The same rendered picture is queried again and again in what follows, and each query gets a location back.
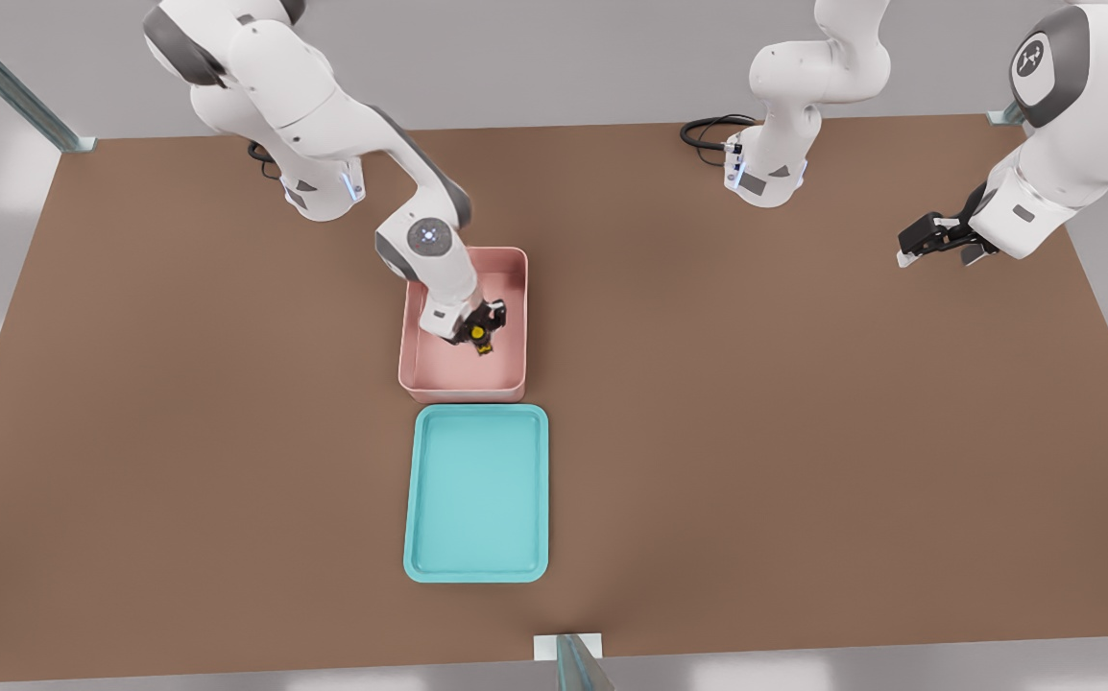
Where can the small yellow button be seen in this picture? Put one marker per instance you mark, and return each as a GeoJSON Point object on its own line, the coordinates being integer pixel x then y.
{"type": "Point", "coordinates": [481, 337]}

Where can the silver frame post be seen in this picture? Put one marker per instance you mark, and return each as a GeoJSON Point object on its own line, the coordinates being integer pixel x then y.
{"type": "Point", "coordinates": [573, 660]}
{"type": "Point", "coordinates": [7, 82]}
{"type": "Point", "coordinates": [1007, 115]}

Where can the pale blue-green tray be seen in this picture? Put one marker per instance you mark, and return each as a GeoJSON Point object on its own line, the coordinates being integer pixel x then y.
{"type": "Point", "coordinates": [477, 494]}

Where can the pink rectangular box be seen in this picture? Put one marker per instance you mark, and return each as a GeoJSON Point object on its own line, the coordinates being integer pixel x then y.
{"type": "Point", "coordinates": [487, 379]}

